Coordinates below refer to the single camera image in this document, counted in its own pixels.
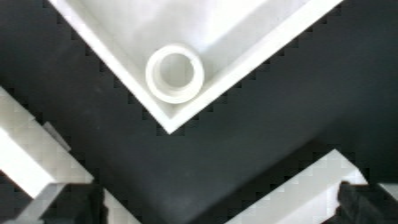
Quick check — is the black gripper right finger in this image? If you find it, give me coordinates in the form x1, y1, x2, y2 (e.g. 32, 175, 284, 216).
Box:
321, 182, 398, 224

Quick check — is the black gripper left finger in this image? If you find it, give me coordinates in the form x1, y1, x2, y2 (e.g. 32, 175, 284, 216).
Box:
16, 183, 107, 224

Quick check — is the white square tabletop part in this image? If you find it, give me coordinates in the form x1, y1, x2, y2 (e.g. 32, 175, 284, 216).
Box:
48, 0, 343, 132

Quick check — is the white U-shaped obstacle fence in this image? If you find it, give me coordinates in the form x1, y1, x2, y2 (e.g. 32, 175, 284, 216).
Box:
0, 88, 398, 224

